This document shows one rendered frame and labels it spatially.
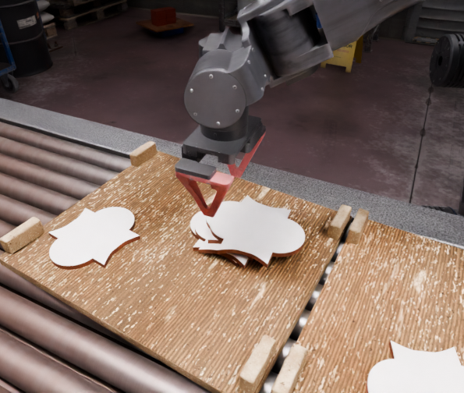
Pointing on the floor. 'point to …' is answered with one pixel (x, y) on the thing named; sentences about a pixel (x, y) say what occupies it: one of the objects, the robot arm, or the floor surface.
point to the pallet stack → (82, 8)
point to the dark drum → (26, 23)
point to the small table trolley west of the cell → (7, 80)
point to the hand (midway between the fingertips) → (223, 189)
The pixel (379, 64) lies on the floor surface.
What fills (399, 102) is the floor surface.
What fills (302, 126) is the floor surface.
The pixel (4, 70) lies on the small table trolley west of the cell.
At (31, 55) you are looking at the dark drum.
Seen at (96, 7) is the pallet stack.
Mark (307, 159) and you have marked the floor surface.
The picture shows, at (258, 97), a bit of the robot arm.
